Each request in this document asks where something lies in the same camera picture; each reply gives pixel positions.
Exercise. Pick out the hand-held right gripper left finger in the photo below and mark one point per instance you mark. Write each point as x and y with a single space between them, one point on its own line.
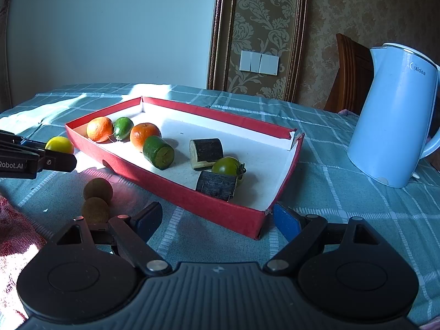
147 220

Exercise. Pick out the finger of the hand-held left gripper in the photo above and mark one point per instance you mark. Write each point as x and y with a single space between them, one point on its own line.
20 142
51 161

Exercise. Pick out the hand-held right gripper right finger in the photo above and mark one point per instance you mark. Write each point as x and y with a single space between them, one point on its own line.
287 221

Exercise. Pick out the yellow lemon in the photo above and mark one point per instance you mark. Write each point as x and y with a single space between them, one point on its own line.
60 143

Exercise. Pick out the orange mandarin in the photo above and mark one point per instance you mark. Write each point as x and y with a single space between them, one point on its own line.
145 135
99 129

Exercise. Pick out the red cardboard box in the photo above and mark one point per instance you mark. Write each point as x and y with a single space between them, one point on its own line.
220 220

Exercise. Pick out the dark split sugarcane piece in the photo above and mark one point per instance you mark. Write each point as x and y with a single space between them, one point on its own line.
216 185

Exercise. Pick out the green tomato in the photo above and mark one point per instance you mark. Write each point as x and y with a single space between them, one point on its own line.
225 166

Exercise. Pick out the dark sugarcane cylinder piece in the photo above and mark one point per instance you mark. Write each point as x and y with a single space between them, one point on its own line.
206 153

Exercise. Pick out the teal checked tablecloth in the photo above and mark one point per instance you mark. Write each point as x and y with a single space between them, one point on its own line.
326 196

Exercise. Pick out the beige round longan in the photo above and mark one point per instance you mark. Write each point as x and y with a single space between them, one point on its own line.
95 210
98 189

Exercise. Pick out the green cucumber piece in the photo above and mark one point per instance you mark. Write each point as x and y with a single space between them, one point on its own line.
158 152

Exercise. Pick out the green lime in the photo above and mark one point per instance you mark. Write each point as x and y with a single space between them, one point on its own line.
123 128

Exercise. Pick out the pink towel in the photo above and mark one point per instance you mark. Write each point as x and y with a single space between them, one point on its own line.
17 233

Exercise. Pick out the pink fabric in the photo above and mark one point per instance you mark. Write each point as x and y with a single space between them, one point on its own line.
345 112

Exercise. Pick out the light blue electric kettle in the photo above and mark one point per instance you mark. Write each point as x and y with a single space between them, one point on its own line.
392 117

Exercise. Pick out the wooden chair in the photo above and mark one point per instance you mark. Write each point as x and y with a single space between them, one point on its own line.
350 75

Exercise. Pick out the white wall switch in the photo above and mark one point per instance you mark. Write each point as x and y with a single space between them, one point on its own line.
250 61
269 64

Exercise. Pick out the ornate wooden wall frame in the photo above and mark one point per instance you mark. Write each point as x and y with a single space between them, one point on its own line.
264 17

